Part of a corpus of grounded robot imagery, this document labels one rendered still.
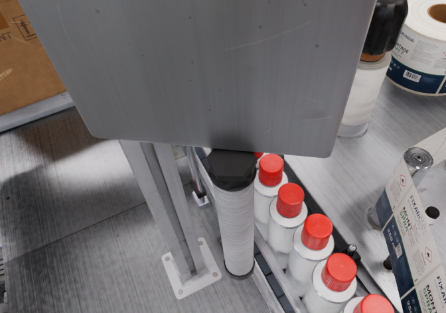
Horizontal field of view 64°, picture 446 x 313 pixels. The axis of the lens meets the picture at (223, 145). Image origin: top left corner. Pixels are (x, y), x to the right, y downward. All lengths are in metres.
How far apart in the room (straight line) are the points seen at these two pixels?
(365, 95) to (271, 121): 0.51
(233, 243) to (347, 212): 0.40
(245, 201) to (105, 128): 0.11
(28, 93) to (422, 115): 0.93
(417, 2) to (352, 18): 0.79
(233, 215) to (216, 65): 0.13
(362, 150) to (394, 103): 0.17
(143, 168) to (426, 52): 0.67
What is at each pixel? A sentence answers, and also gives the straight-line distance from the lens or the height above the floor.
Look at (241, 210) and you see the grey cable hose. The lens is 0.28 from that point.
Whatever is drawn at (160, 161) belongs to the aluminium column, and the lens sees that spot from 0.38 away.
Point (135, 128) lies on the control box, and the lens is 0.25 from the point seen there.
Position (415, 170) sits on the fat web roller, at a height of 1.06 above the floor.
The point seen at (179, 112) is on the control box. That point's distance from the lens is 0.22.
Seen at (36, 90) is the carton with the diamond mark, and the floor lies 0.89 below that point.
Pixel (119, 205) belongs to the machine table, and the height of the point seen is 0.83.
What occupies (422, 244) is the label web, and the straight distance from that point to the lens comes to 0.53.
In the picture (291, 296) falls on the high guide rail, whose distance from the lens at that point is 0.54.
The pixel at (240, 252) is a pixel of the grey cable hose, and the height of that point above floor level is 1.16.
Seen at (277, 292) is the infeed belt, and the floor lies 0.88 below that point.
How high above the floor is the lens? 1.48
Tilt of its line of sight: 52 degrees down
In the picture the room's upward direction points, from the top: 6 degrees counter-clockwise
